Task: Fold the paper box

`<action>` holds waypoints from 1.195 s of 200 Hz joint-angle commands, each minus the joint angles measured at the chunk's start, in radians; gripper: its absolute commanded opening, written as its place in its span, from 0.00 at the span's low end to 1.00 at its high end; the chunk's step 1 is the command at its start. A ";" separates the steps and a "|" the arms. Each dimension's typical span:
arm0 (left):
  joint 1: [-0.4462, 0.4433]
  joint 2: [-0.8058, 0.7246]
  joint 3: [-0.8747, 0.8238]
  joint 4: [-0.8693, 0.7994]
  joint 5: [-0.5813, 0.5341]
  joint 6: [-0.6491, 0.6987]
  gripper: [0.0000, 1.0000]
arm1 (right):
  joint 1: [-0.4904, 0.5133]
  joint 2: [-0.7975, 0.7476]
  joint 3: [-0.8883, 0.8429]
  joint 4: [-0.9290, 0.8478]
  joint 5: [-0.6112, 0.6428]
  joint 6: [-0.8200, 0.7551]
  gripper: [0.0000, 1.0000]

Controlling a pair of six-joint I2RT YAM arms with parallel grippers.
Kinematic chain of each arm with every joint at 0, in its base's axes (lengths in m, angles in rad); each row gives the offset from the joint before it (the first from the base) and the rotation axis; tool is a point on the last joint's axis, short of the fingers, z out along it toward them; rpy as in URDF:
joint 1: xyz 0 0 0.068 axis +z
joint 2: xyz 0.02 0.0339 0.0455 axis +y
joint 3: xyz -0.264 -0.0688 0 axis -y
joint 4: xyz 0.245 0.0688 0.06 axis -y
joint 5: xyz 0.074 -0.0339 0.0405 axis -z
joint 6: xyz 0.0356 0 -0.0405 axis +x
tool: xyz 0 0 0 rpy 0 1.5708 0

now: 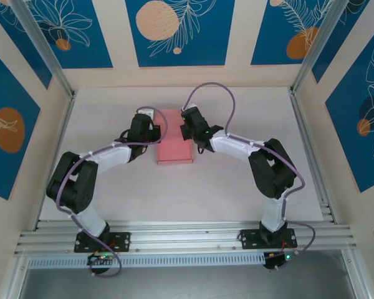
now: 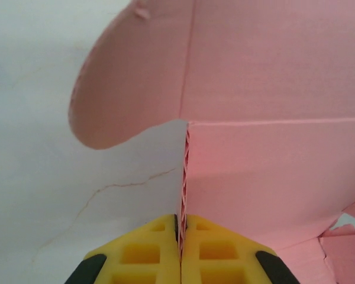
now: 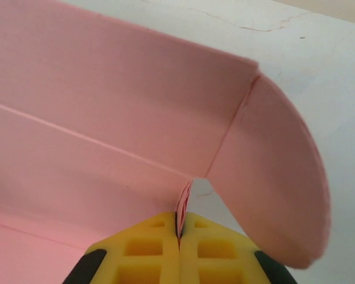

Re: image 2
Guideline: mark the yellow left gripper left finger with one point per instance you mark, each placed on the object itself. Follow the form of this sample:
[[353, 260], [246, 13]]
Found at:
[[142, 254]]

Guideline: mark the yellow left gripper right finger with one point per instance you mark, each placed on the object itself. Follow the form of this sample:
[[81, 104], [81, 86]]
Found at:
[[219, 254]]

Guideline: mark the pink paper box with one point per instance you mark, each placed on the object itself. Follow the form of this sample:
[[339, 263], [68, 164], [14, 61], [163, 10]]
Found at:
[[254, 88]]

